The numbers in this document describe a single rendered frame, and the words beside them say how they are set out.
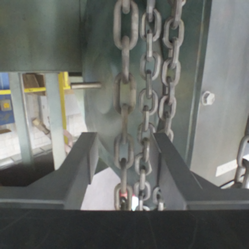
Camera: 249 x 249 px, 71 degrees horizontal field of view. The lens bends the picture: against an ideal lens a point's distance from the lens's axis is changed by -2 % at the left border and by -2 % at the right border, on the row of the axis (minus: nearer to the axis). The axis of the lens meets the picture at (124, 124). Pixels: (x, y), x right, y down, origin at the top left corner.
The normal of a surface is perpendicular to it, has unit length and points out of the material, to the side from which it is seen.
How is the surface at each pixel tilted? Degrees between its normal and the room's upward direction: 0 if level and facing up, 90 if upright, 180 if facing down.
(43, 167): 90
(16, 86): 90
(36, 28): 90
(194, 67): 90
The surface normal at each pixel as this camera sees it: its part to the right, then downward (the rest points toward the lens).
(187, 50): -0.87, 0.13
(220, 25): 0.49, 0.26
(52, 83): 0.76, 0.21
